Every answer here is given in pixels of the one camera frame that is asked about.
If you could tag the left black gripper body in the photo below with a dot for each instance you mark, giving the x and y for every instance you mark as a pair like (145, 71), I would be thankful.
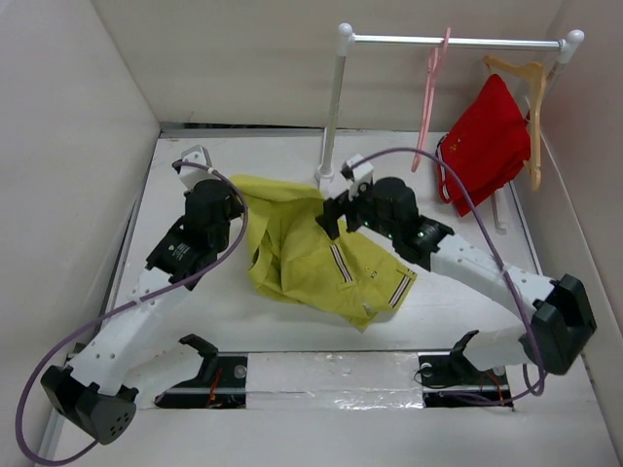
(236, 208)

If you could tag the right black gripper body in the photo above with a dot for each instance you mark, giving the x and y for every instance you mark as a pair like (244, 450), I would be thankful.
(365, 213)

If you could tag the yellow-green trousers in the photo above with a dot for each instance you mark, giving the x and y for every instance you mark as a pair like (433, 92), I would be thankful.
(294, 261)

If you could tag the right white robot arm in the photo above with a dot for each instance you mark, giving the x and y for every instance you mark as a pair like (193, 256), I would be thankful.
(556, 319)

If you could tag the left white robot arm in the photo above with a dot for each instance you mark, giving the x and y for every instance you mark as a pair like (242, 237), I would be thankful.
(91, 390)

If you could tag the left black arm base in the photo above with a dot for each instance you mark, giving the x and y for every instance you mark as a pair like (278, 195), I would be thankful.
(218, 384)

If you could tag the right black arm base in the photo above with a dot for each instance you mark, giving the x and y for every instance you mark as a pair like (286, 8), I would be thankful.
(448, 380)

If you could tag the red shorts on hanger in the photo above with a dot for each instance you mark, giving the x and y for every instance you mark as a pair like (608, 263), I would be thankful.
(485, 149)

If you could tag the pink plastic clothes hanger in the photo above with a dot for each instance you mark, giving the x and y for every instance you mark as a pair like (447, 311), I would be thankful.
(434, 63)

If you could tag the wooden clothes hanger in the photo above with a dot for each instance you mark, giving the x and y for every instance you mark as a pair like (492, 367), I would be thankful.
(534, 75)

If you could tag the white metal clothes rack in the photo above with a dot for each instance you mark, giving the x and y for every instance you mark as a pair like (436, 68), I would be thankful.
(564, 49)

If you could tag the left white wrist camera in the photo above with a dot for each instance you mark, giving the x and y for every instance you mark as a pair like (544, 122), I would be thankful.
(193, 166)

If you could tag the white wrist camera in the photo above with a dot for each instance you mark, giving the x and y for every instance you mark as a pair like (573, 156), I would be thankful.
(193, 166)
(359, 173)

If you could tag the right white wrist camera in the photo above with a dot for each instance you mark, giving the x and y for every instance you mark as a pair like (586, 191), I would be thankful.
(359, 173)

